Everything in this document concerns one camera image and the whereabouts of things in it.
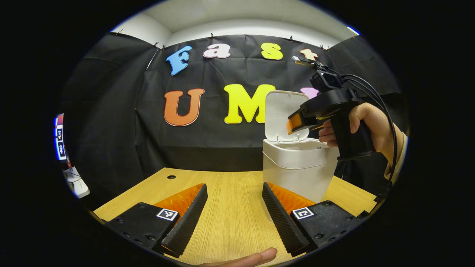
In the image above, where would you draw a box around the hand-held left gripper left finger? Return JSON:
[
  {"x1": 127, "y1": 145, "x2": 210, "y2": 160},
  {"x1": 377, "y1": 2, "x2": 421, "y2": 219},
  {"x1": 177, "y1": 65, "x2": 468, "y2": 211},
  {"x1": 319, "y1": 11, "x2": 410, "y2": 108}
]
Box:
[{"x1": 106, "y1": 183, "x2": 208, "y2": 259}]

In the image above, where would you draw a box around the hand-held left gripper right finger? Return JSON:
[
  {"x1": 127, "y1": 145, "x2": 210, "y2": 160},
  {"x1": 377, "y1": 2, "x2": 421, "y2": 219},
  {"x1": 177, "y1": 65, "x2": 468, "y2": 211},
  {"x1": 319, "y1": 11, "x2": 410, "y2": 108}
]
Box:
[{"x1": 262, "y1": 182, "x2": 362, "y2": 257}]

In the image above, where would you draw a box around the white desktop garbage bin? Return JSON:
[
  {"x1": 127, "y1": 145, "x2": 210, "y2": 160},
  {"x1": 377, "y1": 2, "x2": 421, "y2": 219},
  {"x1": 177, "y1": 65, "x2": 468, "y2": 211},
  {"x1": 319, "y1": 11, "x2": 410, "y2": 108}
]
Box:
[{"x1": 262, "y1": 90, "x2": 340, "y2": 204}]

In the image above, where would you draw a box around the wooden desktop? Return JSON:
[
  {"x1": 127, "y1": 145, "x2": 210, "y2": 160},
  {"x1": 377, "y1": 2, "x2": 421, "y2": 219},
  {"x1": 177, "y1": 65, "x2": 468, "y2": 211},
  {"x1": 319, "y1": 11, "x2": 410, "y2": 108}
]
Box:
[{"x1": 93, "y1": 168, "x2": 377, "y2": 266}]

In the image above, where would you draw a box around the white side table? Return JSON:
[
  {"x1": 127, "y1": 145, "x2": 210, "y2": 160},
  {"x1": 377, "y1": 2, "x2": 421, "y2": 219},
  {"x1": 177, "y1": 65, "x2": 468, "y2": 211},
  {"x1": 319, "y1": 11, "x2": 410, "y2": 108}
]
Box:
[{"x1": 63, "y1": 167, "x2": 91, "y2": 199}]

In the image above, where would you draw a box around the black backdrop cloth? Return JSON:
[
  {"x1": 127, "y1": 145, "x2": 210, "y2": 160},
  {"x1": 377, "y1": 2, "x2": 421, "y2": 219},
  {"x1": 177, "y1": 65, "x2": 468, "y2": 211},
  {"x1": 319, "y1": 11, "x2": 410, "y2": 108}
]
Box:
[{"x1": 59, "y1": 33, "x2": 409, "y2": 201}]

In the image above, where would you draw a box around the computer monitor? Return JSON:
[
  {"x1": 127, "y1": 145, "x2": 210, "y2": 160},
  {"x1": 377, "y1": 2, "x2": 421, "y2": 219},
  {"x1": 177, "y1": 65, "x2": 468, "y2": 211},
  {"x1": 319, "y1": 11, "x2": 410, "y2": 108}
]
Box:
[{"x1": 55, "y1": 114, "x2": 67, "y2": 161}]

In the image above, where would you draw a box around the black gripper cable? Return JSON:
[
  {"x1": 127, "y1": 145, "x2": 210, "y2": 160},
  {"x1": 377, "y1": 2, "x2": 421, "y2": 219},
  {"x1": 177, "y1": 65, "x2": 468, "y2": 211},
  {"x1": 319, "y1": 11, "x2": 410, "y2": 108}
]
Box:
[{"x1": 341, "y1": 74, "x2": 398, "y2": 193}]

